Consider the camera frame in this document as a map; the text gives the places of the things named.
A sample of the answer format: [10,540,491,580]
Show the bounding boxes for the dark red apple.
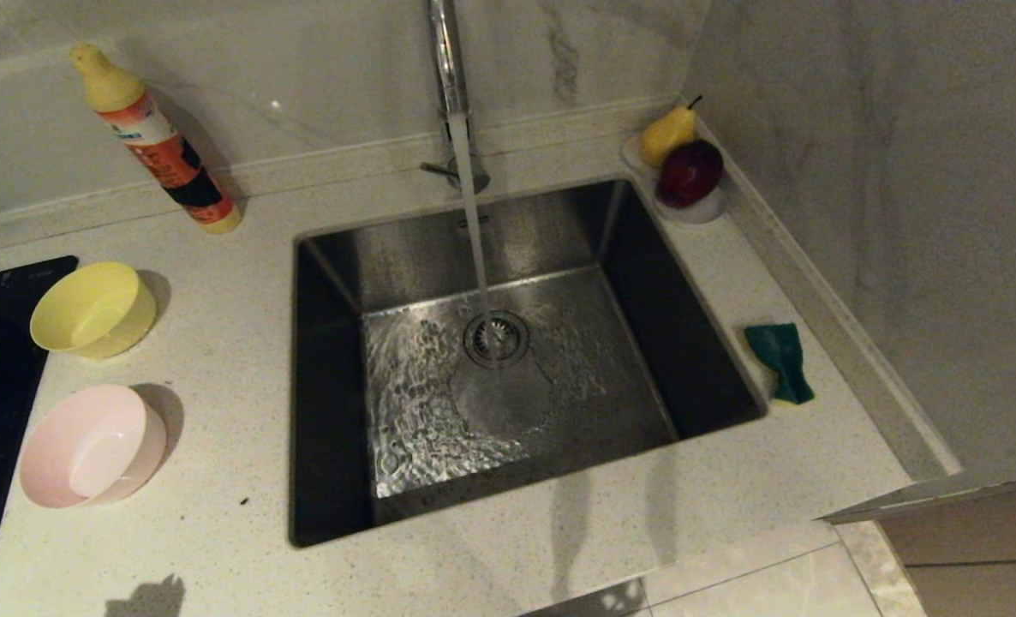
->
[658,140,725,209]

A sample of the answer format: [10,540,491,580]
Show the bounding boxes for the orange dish soap bottle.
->
[70,43,244,235]

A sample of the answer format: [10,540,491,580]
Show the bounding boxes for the chrome faucet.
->
[419,0,492,195]

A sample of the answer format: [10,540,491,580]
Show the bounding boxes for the beige wooden cabinet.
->
[819,473,1016,617]

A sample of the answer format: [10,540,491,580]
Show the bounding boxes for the small white dish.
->
[620,133,727,225]

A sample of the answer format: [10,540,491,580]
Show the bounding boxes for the pink plastic bowl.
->
[19,383,169,510]

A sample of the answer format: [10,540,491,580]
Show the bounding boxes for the yellow pear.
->
[639,94,704,169]

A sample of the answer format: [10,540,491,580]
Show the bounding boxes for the running water stream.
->
[446,111,505,378]

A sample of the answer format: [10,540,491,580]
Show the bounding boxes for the black induction cooktop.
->
[0,255,79,617]

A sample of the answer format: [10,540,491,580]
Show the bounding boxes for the metal sink drain strainer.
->
[463,310,531,370]

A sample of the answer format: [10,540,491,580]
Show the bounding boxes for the green and yellow sponge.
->
[744,322,816,406]

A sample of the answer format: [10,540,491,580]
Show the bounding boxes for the stainless steel sink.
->
[289,176,768,549]

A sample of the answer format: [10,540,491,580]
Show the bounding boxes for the yellow plastic bowl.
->
[30,261,158,360]

